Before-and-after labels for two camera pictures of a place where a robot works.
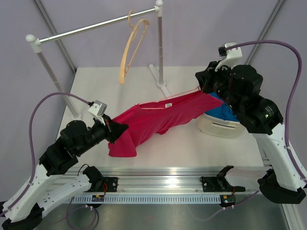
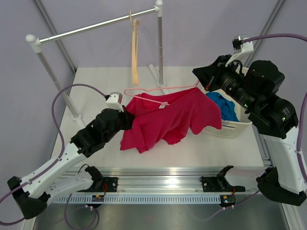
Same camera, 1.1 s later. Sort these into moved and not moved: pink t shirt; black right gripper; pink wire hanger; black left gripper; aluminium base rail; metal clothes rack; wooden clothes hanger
Moved: black left gripper; wooden clothes hanger; pink wire hanger; pink t shirt
Not moved: metal clothes rack; black right gripper; aluminium base rail
